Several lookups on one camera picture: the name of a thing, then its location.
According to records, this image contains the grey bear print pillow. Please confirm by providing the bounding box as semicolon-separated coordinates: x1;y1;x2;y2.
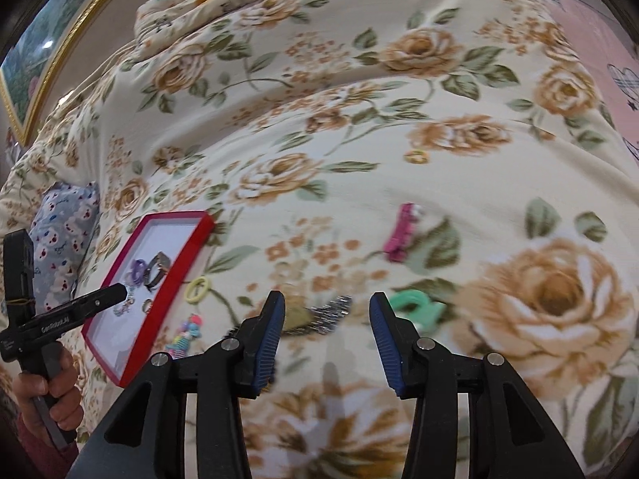
29;183;99;316

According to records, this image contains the colourful bead charm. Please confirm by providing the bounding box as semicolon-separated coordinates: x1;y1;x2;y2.
165;314;202;359

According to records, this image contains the yellow hair ring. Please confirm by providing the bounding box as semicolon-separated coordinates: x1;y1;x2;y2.
182;275;214;305

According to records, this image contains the gold framed painting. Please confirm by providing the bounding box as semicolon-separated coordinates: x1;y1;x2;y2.
1;0;109;144

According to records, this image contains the gold rhinestone hair clip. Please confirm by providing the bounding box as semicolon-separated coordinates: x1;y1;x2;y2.
282;295;352;336

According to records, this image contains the purple hair tie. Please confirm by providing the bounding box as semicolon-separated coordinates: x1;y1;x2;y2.
124;257;151;288

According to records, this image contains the folded cream patterned blanket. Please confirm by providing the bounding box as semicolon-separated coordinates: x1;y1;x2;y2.
132;0;258;62

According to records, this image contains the green hair tie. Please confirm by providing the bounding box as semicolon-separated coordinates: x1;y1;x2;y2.
387;287;447;335

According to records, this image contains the left hand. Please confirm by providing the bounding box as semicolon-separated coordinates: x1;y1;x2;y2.
13;343;83;452

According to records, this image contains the red white shallow box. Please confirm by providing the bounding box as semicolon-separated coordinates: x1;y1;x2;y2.
82;211;214;387

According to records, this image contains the pink bed sheet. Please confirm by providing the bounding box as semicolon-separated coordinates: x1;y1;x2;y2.
543;0;638;157

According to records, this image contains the pink hair clip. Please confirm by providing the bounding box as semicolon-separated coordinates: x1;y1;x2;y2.
383;202;423;263

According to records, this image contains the floral cream blanket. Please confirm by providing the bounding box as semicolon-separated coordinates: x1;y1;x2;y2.
1;0;638;478

